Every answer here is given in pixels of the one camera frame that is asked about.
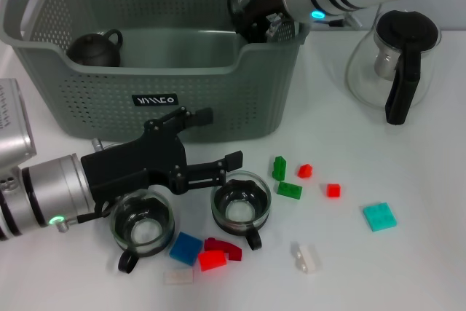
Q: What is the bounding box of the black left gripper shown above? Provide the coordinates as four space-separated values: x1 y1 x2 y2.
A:
80 106 244 203

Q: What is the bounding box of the grey perforated storage basket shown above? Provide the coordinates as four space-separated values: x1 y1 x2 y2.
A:
0 0 313 144

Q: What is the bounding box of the tall green toy brick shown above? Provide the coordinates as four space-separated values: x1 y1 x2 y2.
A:
271 155 288 182

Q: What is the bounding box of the blue square plate brick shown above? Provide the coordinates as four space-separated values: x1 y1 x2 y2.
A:
169 231 204 266

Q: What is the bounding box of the flat green toy brick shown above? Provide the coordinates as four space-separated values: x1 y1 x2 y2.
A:
277 181 303 200

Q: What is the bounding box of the dark red curved brick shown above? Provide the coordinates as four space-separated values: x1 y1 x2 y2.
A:
203 237 243 262

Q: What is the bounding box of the bright red toy brick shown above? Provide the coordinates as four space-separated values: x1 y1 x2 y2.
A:
198 251 227 272

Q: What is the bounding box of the white two-stud plate brick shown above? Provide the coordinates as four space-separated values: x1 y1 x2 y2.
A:
163 268 194 285

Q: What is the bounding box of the black clay teapot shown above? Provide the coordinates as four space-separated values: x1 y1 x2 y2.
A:
66 28 124 68

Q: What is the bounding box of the translucent white toy brick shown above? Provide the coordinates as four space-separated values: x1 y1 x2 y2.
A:
290 241 323 275

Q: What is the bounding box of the glass pitcher black lid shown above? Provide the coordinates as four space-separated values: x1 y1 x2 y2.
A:
344 9 442 126

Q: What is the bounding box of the teal square plate brick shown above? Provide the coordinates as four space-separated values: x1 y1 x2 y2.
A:
363 202 398 232

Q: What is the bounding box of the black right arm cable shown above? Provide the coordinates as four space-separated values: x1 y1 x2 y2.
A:
325 14 361 30

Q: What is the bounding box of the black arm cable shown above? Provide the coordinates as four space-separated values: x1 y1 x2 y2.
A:
54 200 114 234
325 14 361 30

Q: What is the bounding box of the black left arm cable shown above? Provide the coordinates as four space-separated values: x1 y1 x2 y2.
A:
54 200 114 234

